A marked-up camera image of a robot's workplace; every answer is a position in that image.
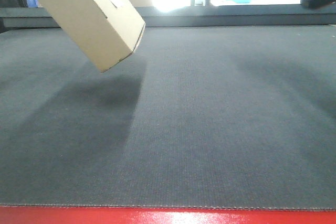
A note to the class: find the brown cardboard package box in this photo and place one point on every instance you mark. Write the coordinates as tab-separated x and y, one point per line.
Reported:
106	31

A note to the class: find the dark grey fabric mat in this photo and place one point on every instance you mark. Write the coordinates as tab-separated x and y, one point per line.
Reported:
212	117

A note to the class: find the red metal table frame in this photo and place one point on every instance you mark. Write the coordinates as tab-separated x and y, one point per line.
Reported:
25	214

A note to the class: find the raised grey mat platform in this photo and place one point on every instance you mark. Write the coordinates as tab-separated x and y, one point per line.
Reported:
193	16

